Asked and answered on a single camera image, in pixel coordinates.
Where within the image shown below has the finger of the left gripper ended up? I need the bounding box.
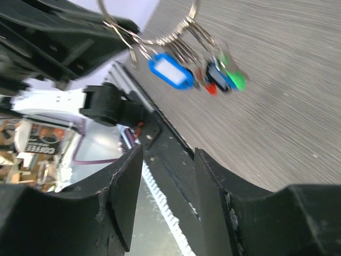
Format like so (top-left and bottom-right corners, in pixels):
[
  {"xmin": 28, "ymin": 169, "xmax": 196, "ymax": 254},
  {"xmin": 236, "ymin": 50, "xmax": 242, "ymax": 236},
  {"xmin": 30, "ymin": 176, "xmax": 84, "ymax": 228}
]
[{"xmin": 1, "ymin": 1, "xmax": 131, "ymax": 90}]

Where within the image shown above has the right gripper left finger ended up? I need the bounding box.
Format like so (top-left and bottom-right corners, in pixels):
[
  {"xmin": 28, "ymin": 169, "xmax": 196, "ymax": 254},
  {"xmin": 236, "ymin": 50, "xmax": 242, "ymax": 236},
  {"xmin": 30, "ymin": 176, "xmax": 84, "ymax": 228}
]
[{"xmin": 1, "ymin": 146, "xmax": 143, "ymax": 256}]

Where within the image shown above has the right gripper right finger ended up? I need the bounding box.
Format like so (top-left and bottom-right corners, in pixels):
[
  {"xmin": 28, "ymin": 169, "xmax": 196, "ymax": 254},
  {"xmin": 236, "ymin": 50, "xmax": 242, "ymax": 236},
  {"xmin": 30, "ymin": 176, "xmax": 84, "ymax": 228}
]
[{"xmin": 194, "ymin": 149, "xmax": 340, "ymax": 255}]

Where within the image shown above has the key with blue tag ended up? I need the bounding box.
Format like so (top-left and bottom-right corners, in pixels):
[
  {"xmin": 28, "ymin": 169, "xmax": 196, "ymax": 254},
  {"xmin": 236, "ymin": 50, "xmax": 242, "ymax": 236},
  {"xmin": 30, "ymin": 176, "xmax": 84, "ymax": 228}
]
[{"xmin": 138, "ymin": 44, "xmax": 194, "ymax": 90}]

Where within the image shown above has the large metal keyring with keys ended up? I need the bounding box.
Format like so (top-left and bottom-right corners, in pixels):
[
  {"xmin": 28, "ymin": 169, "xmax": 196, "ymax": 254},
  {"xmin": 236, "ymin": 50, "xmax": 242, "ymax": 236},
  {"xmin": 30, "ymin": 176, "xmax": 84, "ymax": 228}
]
[{"xmin": 98, "ymin": 1, "xmax": 249, "ymax": 95}]

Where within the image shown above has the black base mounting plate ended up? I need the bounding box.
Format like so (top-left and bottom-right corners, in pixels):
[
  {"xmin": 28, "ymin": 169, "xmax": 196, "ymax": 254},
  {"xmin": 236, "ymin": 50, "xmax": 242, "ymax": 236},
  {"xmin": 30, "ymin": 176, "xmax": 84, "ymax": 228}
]
[{"xmin": 133, "ymin": 93, "xmax": 204, "ymax": 255}]

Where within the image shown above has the white slotted cable duct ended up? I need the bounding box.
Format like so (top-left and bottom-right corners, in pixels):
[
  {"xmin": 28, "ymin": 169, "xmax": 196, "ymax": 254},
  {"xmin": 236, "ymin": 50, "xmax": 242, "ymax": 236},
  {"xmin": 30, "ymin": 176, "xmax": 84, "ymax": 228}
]
[{"xmin": 142, "ymin": 161, "xmax": 196, "ymax": 256}]

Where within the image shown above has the aluminium frame rail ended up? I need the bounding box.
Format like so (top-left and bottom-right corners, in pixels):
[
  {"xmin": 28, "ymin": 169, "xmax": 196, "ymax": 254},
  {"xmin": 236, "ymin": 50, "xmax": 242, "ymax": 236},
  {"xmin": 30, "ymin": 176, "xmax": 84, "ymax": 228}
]
[{"xmin": 104, "ymin": 61, "xmax": 155, "ymax": 112}]

